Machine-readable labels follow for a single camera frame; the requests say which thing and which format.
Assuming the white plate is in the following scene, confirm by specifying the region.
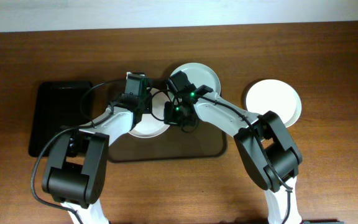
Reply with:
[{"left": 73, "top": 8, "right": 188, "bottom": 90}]
[
  {"left": 129, "top": 92, "right": 169, "bottom": 138},
  {"left": 244, "top": 79, "right": 302, "bottom": 128}
]

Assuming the pale blue plate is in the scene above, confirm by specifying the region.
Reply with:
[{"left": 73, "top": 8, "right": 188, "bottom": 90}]
[{"left": 170, "top": 62, "right": 221, "bottom": 95}]

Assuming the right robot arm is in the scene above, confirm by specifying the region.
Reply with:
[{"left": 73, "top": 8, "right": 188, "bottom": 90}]
[{"left": 164, "top": 71, "right": 303, "bottom": 223}]

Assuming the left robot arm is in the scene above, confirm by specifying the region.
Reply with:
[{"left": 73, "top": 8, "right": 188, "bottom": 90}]
[{"left": 42, "top": 72, "right": 149, "bottom": 223}]

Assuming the brown plastic tray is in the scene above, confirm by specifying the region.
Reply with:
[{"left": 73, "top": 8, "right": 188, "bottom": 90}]
[{"left": 106, "top": 79, "right": 229, "bottom": 163}]

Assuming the black rectangular tray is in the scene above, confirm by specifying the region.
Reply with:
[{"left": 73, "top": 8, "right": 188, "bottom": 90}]
[{"left": 28, "top": 81, "right": 93, "bottom": 157}]

